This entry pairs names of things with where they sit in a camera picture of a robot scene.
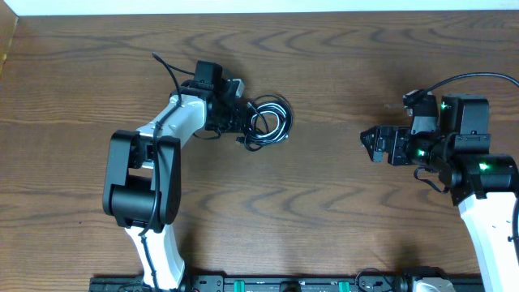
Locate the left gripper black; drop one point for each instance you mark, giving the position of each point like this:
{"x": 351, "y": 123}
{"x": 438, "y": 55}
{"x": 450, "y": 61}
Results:
{"x": 236, "y": 118}

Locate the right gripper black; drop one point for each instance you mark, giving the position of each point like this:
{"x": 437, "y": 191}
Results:
{"x": 399, "y": 135}

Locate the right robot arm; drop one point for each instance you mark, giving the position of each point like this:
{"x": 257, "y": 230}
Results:
{"x": 449, "y": 137}

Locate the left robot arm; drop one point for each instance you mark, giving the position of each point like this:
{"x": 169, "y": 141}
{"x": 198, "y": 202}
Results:
{"x": 142, "y": 188}

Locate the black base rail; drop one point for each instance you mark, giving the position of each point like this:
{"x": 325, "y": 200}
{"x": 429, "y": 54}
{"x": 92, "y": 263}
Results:
{"x": 422, "y": 278}

